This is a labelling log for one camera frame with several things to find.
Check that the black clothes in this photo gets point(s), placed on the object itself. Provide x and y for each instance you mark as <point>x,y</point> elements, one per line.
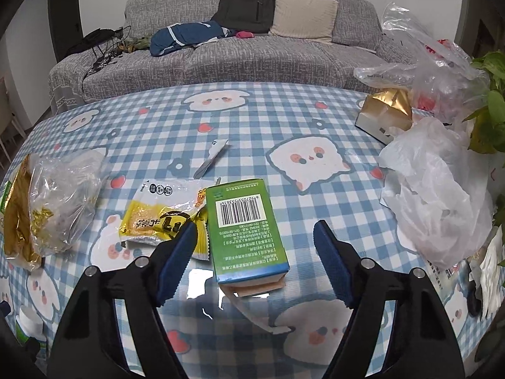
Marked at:
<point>90,39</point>

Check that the blue checked printed tablecloth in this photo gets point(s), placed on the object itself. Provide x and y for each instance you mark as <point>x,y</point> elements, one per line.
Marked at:
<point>252,126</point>

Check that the stack of white papers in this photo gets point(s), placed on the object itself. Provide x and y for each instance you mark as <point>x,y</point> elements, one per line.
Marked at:
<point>489,268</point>

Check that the beige pillow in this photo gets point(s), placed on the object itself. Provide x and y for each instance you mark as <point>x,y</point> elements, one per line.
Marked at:
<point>303,15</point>

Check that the pink cloth item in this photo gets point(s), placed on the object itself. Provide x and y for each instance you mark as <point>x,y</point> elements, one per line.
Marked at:
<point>245,34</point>

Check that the potted green plant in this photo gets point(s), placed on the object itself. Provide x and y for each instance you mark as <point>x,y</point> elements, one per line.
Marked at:
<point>491,102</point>

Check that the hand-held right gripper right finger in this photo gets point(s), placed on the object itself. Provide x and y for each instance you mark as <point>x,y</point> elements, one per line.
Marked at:
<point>333,264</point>

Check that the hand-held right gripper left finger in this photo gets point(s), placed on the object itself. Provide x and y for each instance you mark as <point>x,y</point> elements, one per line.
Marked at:
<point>177,264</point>

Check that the blue jacket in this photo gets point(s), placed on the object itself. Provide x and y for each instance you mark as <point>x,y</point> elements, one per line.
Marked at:
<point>177,37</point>

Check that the gold foil bag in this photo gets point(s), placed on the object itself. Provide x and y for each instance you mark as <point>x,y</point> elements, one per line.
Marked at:
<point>17,221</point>

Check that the white plastic bag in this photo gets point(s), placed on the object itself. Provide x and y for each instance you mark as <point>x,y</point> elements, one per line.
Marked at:
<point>434,189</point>

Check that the green cardboard box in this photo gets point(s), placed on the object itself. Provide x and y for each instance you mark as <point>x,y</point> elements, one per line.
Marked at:
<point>244,237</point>

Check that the dark door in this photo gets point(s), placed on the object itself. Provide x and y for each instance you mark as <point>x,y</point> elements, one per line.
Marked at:
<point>59,15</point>

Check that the yellow snack packet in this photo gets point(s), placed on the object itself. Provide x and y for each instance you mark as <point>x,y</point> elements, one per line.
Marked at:
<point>158,213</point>

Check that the torn white wrapper scrap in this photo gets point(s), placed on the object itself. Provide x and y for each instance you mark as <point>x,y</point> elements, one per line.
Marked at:
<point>215,152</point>

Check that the grey patterned sofa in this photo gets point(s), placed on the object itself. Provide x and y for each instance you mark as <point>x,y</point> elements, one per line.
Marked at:
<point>236,63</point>

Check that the black backpack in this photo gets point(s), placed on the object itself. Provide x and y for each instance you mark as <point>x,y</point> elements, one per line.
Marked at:
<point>246,6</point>

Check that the clear bag with gold wrappers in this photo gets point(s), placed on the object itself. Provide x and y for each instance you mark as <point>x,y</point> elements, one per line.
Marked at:
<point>67,197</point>

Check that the gold cardboard box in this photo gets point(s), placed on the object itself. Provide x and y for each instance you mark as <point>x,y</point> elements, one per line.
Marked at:
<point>384,106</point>

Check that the large clear plastic bag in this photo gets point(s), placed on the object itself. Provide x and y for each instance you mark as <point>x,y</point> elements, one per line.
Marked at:
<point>434,67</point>

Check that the white pill bottle green label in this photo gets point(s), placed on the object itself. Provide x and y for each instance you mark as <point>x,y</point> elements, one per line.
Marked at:
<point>29,323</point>

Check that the green cloth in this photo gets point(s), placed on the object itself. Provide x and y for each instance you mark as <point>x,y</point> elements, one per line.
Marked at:
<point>136,43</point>

